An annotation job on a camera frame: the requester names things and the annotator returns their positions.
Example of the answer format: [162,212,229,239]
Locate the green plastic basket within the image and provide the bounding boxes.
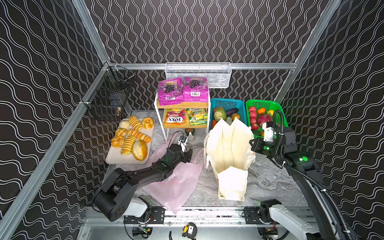
[245,100,288,138]

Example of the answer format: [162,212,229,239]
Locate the cream canvas tote bag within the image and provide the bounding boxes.
[204,119,256,202]

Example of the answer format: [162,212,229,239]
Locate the beige bread tray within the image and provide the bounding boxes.
[106,124,156,165]

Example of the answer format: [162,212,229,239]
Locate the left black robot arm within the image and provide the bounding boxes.
[91,144,193,222]

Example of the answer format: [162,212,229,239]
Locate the red Fox's candy bag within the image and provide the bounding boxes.
[165,109,186,125]

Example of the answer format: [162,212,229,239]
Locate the pink plastic bag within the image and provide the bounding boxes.
[141,148,205,214]

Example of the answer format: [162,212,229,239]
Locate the pink dragon fruit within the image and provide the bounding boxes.
[257,114,271,126]

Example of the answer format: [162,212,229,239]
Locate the green yellow candy bag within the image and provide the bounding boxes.
[187,108,208,126]

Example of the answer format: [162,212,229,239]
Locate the purple eggplant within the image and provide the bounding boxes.
[226,108,239,117]

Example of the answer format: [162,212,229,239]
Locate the green cabbage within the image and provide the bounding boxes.
[213,107,227,121]

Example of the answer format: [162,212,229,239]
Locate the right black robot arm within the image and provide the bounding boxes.
[250,110,359,240]

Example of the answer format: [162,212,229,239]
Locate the striped long bread roll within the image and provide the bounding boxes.
[121,135,136,156]

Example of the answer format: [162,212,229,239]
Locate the teal plastic basket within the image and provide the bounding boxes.
[209,98,248,130]

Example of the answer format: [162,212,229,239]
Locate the purple snack bag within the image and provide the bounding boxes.
[157,78,184,106]
[183,77,209,103]

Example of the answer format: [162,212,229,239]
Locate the black wire wall basket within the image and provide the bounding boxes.
[85,66,137,122]

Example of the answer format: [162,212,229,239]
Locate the yellow black tape measure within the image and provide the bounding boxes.
[182,223,198,240]

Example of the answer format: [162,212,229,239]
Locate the white wooden two-tier shelf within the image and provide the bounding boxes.
[154,93,211,141]

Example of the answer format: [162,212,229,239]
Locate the white wire wall basket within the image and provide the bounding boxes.
[165,62,232,89]

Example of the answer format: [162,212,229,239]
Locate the round crusty bread loaf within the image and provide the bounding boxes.
[132,140,148,161]

